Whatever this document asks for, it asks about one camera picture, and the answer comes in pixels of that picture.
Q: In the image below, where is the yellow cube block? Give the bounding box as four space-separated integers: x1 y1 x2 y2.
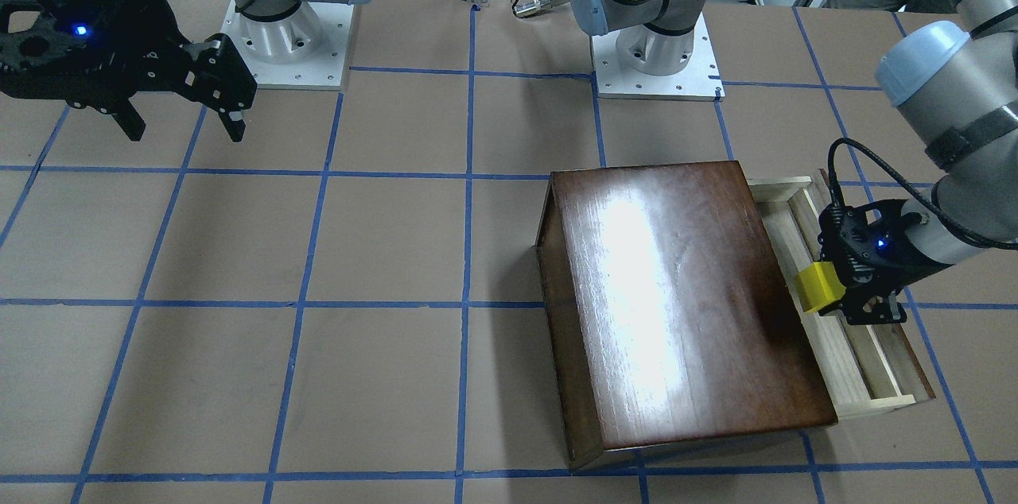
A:
794 261 846 313

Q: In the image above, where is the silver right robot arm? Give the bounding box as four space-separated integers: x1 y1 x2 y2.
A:
2 0 370 142

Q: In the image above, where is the light wood drawer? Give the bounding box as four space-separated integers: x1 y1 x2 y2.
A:
748 172 937 421

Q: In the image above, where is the dark wooden drawer cabinet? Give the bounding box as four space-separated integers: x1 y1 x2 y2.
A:
535 161 837 472

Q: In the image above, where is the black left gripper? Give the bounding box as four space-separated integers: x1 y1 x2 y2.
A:
818 200 955 326

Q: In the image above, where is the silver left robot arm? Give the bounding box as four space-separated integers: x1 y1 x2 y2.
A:
570 0 1017 325

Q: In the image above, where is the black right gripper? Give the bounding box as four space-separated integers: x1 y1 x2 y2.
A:
2 0 257 143

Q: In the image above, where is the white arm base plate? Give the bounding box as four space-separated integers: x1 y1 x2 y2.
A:
590 14 726 101
222 1 359 91

